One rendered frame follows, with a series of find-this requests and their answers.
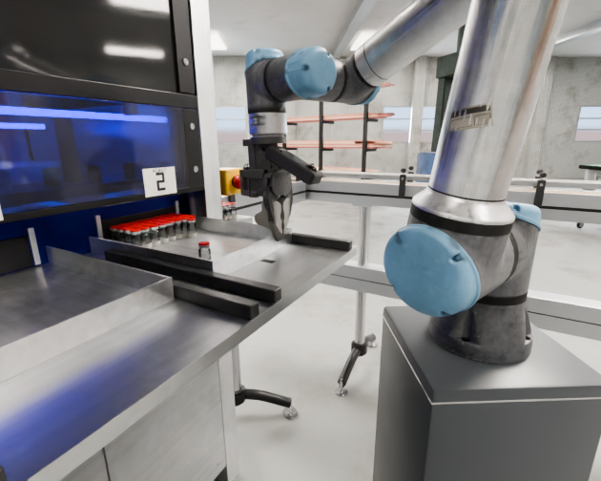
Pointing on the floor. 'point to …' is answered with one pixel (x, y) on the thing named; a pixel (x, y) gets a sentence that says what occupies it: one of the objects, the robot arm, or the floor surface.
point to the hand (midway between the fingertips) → (280, 235)
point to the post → (212, 200)
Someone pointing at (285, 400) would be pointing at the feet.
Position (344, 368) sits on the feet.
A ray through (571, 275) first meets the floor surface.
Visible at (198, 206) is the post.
